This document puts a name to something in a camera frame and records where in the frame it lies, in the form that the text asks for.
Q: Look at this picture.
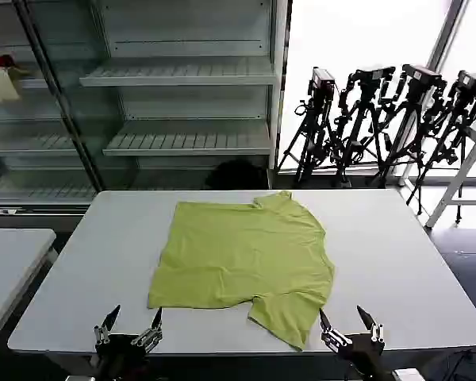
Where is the white side table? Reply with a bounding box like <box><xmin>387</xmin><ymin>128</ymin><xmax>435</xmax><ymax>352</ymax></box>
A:
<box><xmin>0</xmin><ymin>227</ymin><xmax>59</xmax><ymax>350</ymax></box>

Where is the glass-fronted shelf cabinet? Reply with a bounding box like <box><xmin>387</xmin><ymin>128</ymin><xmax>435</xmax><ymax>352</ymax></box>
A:
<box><xmin>0</xmin><ymin>0</ymin><xmax>105</xmax><ymax>216</ymax></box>

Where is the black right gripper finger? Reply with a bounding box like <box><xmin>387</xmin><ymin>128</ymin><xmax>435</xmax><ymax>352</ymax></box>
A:
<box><xmin>319</xmin><ymin>307</ymin><xmax>349</xmax><ymax>353</ymax></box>
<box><xmin>356</xmin><ymin>304</ymin><xmax>386</xmax><ymax>344</ymax></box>

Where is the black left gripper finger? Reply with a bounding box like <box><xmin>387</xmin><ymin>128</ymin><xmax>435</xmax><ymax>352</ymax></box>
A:
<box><xmin>94</xmin><ymin>304</ymin><xmax>121</xmax><ymax>344</ymax></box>
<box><xmin>131</xmin><ymin>307</ymin><xmax>164</xmax><ymax>354</ymax></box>

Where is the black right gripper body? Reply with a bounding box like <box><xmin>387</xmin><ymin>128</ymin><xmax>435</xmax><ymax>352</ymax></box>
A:
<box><xmin>336</xmin><ymin>333</ymin><xmax>395</xmax><ymax>381</ymax></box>

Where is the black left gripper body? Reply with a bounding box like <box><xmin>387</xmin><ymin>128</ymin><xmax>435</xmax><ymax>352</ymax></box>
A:
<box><xmin>94</xmin><ymin>334</ymin><xmax>149</xmax><ymax>381</ymax></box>

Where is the black camera tripod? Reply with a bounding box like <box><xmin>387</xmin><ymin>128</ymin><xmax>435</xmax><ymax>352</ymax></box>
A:
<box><xmin>332</xmin><ymin>65</ymin><xmax>398</xmax><ymax>188</ymax></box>
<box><xmin>405</xmin><ymin>70</ymin><xmax>476</xmax><ymax>216</ymax></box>
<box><xmin>278</xmin><ymin>66</ymin><xmax>344</xmax><ymax>188</ymax></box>
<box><xmin>374</xmin><ymin>63</ymin><xmax>448</xmax><ymax>188</ymax></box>

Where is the lime green printed T-shirt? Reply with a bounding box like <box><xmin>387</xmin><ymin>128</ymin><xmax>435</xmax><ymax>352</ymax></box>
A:
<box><xmin>147</xmin><ymin>190</ymin><xmax>336</xmax><ymax>352</ymax></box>

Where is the white metal shelf rack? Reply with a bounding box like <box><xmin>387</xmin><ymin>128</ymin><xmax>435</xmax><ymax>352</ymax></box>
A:
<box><xmin>79</xmin><ymin>0</ymin><xmax>290</xmax><ymax>191</ymax></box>

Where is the black bag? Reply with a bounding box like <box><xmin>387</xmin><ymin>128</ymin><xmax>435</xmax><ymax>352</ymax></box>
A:
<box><xmin>205</xmin><ymin>159</ymin><xmax>270</xmax><ymax>191</ymax></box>

